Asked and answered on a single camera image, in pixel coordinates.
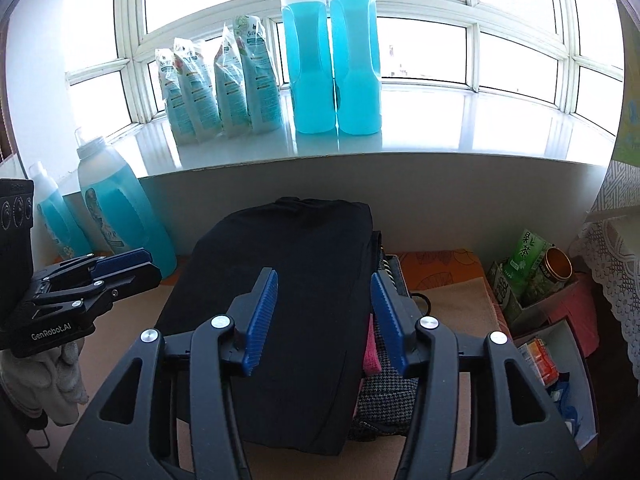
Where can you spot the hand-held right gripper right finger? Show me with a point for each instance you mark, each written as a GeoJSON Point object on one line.
{"type": "Point", "coordinates": [387, 320]}

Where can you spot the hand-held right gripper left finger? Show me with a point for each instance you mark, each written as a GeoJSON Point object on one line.
{"type": "Point", "coordinates": [260, 320]}

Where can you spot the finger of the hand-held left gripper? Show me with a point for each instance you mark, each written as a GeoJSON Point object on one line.
{"type": "Point", "coordinates": [135, 280]}
{"type": "Point", "coordinates": [120, 261]}

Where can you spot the folded black stitched pants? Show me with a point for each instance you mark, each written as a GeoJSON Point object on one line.
{"type": "Point", "coordinates": [395, 272]}

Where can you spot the person's left hand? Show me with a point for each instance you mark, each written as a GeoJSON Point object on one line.
{"type": "Point", "coordinates": [45, 385]}

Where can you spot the folded pink cloth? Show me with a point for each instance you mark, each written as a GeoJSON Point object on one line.
{"type": "Point", "coordinates": [372, 355]}

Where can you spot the large blue detergent jug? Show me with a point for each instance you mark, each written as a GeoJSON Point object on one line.
{"type": "Point", "coordinates": [120, 210]}
{"type": "Point", "coordinates": [55, 220]}

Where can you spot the orange floral sheet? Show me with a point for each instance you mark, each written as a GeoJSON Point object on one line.
{"type": "Point", "coordinates": [440, 265]}

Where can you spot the pink blanket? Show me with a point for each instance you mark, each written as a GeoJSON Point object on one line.
{"type": "Point", "coordinates": [465, 310]}

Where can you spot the folded grey tweed cloth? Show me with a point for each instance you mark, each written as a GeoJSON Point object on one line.
{"type": "Point", "coordinates": [385, 400]}

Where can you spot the green drink carton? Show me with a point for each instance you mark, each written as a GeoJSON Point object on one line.
{"type": "Point", "coordinates": [525, 260]}

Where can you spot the orange packet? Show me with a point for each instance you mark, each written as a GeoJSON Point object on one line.
{"type": "Point", "coordinates": [540, 360]}

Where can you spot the detergent refill pouch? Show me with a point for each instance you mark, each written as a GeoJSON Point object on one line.
{"type": "Point", "coordinates": [230, 90]}
{"type": "Point", "coordinates": [200, 95]}
{"type": "Point", "coordinates": [172, 100]}
{"type": "Point", "coordinates": [262, 80]}

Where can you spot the brown round tin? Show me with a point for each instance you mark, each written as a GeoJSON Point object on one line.
{"type": "Point", "coordinates": [557, 265]}

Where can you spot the pink cardboard box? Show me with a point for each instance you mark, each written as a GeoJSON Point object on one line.
{"type": "Point", "coordinates": [575, 310]}

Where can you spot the white storage box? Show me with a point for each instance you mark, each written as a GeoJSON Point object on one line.
{"type": "Point", "coordinates": [575, 360]}

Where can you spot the blue plastic item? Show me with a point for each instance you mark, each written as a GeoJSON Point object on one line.
{"type": "Point", "coordinates": [565, 400]}

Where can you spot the white windowsill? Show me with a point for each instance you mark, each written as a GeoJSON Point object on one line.
{"type": "Point", "coordinates": [450, 130]}

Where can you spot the white lace cloth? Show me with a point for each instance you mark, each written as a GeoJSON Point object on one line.
{"type": "Point", "coordinates": [620, 270]}

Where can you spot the tall blue detergent bottle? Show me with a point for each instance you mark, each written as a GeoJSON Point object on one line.
{"type": "Point", "coordinates": [307, 70]}
{"type": "Point", "coordinates": [357, 70]}

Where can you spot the white window frame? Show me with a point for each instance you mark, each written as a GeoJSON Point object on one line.
{"type": "Point", "coordinates": [130, 35]}

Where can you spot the yellow-green wall poster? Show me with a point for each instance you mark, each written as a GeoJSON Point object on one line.
{"type": "Point", "coordinates": [629, 147]}

